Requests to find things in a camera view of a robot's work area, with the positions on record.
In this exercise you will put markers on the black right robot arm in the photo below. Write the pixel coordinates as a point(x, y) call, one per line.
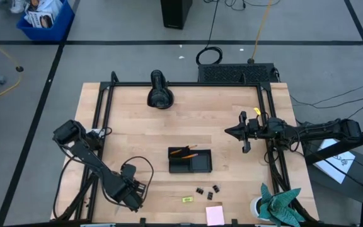
point(320, 130)

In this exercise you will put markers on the yellow-green eraser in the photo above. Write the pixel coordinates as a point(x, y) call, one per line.
point(187, 199)

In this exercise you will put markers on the white paper sheet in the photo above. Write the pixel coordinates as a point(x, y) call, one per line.
point(339, 164)

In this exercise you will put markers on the black mesh desk organizer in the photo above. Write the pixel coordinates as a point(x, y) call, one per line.
point(200, 162)

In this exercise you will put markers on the magazines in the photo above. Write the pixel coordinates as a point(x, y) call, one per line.
point(39, 19)

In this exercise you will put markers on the orange pencil with eraser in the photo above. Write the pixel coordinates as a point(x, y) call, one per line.
point(176, 151)
point(190, 155)

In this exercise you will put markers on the blue plastic bin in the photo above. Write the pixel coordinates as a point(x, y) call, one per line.
point(58, 30)

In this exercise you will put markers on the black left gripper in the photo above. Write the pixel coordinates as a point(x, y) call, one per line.
point(134, 198)

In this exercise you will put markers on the black table edge bracket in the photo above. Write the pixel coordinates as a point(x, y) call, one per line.
point(234, 222)
point(142, 221)

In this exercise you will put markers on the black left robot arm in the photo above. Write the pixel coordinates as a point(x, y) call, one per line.
point(87, 157)

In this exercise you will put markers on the white plant pot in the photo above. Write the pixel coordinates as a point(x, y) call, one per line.
point(253, 208)

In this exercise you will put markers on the teal artificial plant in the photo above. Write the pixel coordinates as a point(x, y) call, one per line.
point(279, 208)

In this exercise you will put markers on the black computer tower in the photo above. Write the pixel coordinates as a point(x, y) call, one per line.
point(175, 14)

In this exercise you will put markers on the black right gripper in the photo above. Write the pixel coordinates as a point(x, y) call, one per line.
point(255, 130)

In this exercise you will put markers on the black aluminium table frame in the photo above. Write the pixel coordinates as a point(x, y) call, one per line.
point(184, 84)

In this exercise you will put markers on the black mesh-top computer case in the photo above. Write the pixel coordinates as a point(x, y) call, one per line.
point(232, 73)

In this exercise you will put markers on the pink sticky note pad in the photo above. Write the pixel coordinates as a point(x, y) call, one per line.
point(215, 216)

